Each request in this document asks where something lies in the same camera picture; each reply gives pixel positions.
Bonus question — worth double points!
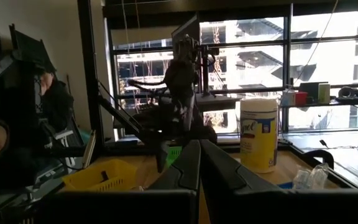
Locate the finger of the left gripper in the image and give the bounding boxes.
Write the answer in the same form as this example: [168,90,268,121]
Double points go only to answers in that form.
[155,139,163,174]
[162,139,171,173]

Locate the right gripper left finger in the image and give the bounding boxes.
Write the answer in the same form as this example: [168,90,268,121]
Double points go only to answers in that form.
[38,139,202,224]

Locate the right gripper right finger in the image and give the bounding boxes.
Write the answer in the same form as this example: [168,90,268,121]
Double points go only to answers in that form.
[199,139,358,224]

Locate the green plastic basket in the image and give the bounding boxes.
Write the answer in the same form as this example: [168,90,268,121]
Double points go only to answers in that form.
[165,145,185,167]

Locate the yellow disinfecting wipes canister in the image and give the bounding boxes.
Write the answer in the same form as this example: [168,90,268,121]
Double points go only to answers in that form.
[239,98,279,174]

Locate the white printed booklet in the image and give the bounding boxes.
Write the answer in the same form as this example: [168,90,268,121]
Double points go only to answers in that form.
[82,129,98,170]

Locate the yellow plastic basket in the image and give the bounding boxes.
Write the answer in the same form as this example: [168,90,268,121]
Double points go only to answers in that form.
[62,158,139,192]

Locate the dark grey monitor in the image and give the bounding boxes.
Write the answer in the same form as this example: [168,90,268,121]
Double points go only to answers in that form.
[171,14,213,96]

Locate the grey cup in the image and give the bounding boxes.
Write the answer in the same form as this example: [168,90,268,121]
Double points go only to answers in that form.
[281,90,296,106]

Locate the person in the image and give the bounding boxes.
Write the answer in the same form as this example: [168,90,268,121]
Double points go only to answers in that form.
[0,71,76,187]

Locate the red cup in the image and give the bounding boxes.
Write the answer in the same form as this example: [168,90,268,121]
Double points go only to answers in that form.
[295,91,309,106]

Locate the black box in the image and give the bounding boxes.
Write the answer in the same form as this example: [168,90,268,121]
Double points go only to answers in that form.
[298,81,329,103]

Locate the green white box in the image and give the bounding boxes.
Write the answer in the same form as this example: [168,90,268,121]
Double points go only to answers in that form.
[318,82,331,105]

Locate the black headphones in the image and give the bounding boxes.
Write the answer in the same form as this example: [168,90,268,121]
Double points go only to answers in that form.
[337,86,358,100]

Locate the black curved handle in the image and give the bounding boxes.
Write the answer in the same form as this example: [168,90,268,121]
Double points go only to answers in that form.
[301,149,335,170]

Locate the black aluminium rig frame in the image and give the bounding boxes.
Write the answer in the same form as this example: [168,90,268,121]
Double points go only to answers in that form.
[76,0,358,190]

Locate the black window frame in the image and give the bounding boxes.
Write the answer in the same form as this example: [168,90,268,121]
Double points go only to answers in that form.
[104,2,358,138]

